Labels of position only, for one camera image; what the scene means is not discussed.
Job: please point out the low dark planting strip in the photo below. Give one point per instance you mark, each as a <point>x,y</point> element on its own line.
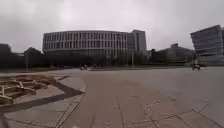
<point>133,68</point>

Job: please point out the large curved white building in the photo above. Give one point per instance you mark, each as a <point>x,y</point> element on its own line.
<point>86,41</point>

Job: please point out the brown and grey paved plaza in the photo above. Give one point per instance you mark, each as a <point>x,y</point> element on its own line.
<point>110,100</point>

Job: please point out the low grey building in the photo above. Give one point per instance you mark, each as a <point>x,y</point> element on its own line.
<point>175,52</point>

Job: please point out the row of dark trees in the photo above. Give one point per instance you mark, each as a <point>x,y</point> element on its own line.
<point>36,59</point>

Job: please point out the scooter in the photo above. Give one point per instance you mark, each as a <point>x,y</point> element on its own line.
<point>196,67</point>

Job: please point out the person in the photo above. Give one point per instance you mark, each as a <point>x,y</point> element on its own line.
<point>196,62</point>

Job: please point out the dark glass slanted building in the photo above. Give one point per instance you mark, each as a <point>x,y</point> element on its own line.
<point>207,41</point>

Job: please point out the tan stone patterned bed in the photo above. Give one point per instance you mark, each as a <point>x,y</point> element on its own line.
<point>15,88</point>

